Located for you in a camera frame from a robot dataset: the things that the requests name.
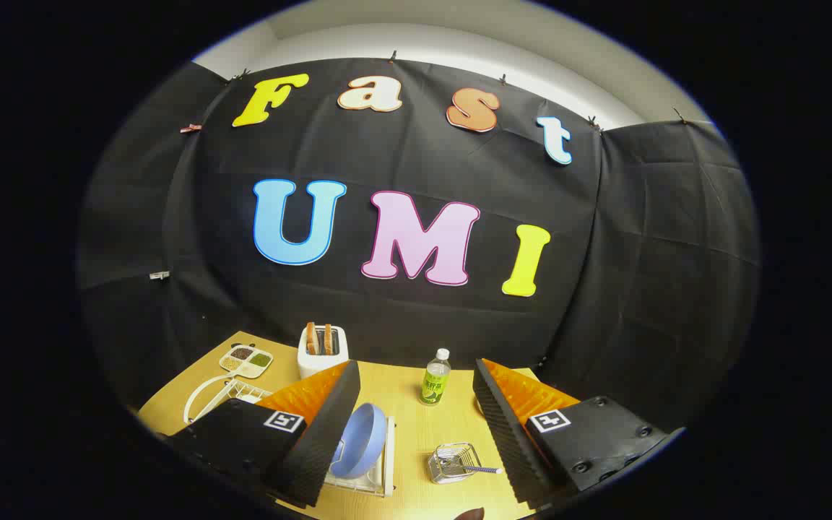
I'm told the metal wire basket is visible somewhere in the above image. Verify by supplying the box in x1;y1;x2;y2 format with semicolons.
428;443;482;485

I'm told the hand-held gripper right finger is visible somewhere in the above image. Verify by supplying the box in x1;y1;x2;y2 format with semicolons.
472;358;685;506

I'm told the spoon with blue striped handle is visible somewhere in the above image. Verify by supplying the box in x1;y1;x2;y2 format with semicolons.
436;448;503;475

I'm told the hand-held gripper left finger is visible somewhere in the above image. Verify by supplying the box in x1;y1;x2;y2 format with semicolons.
163;360;361;508

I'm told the blue plate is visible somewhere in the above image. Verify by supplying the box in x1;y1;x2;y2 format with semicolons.
329;402;389;479

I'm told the white toaster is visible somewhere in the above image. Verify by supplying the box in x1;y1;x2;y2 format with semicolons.
297;323;350;380

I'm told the white divided seasoning tray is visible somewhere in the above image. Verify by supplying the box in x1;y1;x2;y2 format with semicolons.
219;344;274;379

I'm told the white wire dish rack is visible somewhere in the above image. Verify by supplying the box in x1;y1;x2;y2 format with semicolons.
183;374;397;498

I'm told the green label plastic bottle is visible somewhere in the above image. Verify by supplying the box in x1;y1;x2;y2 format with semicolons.
420;348;452;407

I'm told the black backdrop cloth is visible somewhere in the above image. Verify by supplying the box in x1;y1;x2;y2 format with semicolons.
77;56;762;434

